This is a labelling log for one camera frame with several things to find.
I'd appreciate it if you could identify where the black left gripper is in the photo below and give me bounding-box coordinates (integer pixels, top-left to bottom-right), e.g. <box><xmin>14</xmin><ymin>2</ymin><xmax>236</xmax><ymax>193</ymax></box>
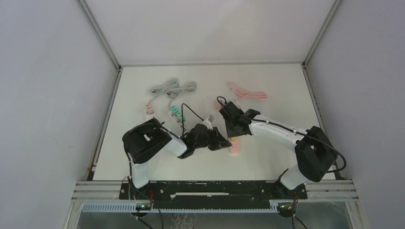
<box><xmin>193</xmin><ymin>126</ymin><xmax>231</xmax><ymax>151</ymax></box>

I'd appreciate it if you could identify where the pink power strip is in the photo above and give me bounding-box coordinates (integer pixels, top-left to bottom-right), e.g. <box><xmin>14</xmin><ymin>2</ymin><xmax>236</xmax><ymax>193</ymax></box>
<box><xmin>229</xmin><ymin>138</ymin><xmax>240</xmax><ymax>155</ymax></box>

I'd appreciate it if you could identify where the green charger plug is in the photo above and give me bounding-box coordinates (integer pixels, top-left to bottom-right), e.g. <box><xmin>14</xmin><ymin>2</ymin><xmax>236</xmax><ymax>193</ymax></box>
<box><xmin>176</xmin><ymin>112</ymin><xmax>185</xmax><ymax>122</ymax></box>

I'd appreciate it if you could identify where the teal charger plug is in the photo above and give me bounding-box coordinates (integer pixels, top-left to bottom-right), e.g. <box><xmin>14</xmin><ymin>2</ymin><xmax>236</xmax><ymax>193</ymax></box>
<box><xmin>170</xmin><ymin>105</ymin><xmax>180</xmax><ymax>115</ymax></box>

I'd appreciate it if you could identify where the pink USB charger plug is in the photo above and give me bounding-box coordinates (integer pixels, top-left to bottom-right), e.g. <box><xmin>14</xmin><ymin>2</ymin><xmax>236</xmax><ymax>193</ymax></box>
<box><xmin>145</xmin><ymin>103</ymin><xmax>155</xmax><ymax>115</ymax></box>

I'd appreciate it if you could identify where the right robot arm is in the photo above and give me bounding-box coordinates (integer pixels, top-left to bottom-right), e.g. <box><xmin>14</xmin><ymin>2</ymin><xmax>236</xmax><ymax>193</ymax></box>
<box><xmin>217</xmin><ymin>96</ymin><xmax>344</xmax><ymax>198</ymax></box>

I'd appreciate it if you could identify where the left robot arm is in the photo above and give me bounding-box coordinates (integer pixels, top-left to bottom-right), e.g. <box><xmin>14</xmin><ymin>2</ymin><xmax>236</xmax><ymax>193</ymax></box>
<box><xmin>122</xmin><ymin>118</ymin><xmax>232</xmax><ymax>199</ymax></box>

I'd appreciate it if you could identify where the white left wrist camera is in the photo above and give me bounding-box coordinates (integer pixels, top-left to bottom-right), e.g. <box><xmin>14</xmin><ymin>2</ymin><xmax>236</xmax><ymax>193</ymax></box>
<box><xmin>202</xmin><ymin>115</ymin><xmax>214</xmax><ymax>129</ymax></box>

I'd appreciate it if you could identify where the pink power strip cable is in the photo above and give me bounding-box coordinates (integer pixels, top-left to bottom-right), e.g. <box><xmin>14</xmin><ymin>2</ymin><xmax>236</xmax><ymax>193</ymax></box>
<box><xmin>227</xmin><ymin>81</ymin><xmax>268</xmax><ymax>102</ymax></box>

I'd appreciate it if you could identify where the black left camera cable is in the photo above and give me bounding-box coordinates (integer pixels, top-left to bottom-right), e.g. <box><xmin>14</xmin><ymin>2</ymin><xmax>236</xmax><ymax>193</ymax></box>
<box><xmin>180</xmin><ymin>103</ymin><xmax>205</xmax><ymax>136</ymax></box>

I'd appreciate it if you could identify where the grey power strip cable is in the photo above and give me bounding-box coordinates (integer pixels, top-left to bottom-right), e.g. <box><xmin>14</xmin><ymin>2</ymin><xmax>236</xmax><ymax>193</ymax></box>
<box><xmin>147</xmin><ymin>79</ymin><xmax>180</xmax><ymax>106</ymax></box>

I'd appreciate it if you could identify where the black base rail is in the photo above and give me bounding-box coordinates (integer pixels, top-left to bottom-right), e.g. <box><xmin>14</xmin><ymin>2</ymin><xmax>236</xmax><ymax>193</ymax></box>
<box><xmin>119</xmin><ymin>180</ymin><xmax>308</xmax><ymax>210</ymax></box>

